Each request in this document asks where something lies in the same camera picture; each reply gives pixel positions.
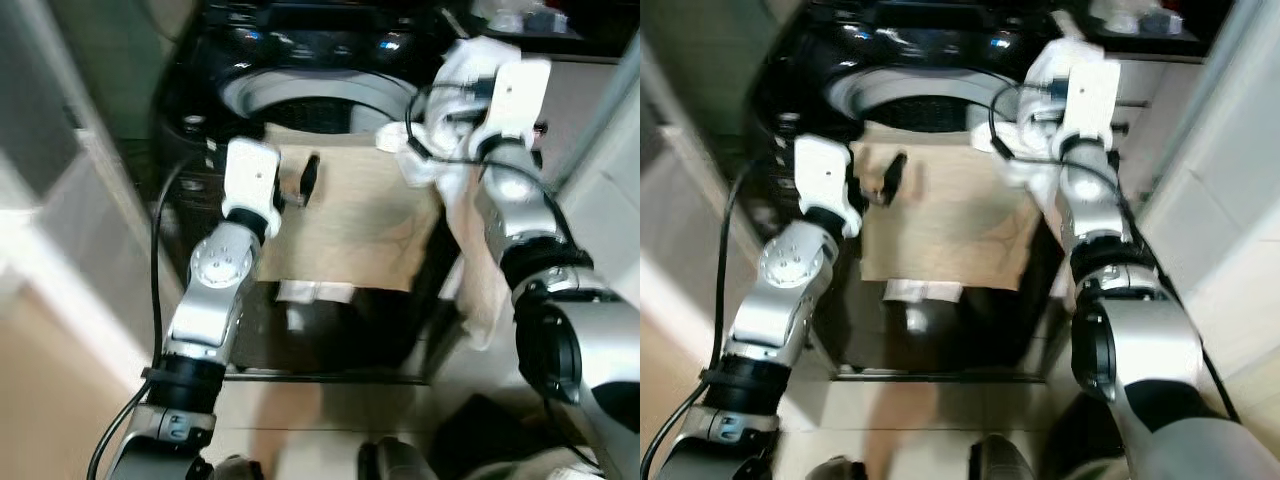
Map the beige printed cloth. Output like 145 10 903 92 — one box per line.
255 125 448 293
858 125 1041 291

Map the white cloth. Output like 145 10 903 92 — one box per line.
378 38 513 353

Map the black glossy washing machine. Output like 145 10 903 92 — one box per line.
755 0 1151 381
150 0 563 383

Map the white bundle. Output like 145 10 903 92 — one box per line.
470 0 561 33
1090 0 1186 36

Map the washer drum with grey rim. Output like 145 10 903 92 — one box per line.
218 68 421 136
830 68 1001 136

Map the white rectangular label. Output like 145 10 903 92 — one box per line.
885 280 966 304
278 281 354 305

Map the grey metal pipe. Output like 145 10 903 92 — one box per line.
555 35 641 201
1140 0 1251 211

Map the dark left robot foot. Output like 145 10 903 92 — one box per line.
812 455 869 480
212 455 267 480

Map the dark robot foot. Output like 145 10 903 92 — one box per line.
965 435 1036 480
812 455 869 480
212 455 267 480
358 437 443 480

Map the dark right robot foot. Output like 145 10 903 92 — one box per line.
965 435 1036 480
358 437 443 480

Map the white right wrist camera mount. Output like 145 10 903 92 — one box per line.
1062 58 1123 151
483 58 553 161

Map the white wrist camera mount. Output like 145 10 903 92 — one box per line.
483 58 553 161
795 135 863 239
1062 58 1123 151
220 138 284 238

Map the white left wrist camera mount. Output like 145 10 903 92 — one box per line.
220 138 284 238
795 135 863 239

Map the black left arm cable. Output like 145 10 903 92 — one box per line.
640 155 801 480
88 150 236 480

